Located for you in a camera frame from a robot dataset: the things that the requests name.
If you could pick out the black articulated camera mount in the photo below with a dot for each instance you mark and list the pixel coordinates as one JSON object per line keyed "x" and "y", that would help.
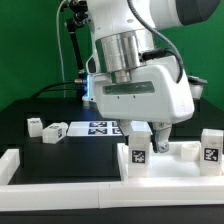
{"x": 77, "y": 21}

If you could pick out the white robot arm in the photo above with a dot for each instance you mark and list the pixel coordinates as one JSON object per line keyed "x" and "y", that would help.
{"x": 126, "y": 34}

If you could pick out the white U-shaped obstacle fence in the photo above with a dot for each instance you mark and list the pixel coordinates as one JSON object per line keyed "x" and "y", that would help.
{"x": 126, "y": 193}

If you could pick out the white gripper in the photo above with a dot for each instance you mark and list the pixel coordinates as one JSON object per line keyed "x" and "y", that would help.
{"x": 153, "y": 95}

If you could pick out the white square tabletop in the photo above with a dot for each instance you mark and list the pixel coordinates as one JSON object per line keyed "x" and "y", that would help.
{"x": 181, "y": 161}

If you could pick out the white marker tag sheet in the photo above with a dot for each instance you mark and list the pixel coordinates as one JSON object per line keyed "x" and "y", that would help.
{"x": 103, "y": 128}

